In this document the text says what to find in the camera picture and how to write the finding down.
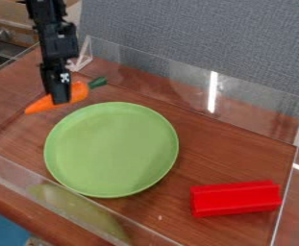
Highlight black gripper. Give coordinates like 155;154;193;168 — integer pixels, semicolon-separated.
36;21;80;105

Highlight orange toy carrot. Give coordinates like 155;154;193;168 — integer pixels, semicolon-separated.
24;77;108;114

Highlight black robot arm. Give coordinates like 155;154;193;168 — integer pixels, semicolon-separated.
17;0;80;105

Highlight wooden shelf with knob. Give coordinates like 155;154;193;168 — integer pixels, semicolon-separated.
0;19;38;69

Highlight cardboard box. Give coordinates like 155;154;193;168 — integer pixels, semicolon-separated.
0;0;83;29

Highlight green round plate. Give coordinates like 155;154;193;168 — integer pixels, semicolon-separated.
44;102;179;198

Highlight clear acrylic tray walls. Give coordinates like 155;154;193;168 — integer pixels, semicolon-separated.
0;38;299;246

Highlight red rectangular block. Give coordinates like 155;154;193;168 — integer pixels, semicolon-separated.
189;181;282;217

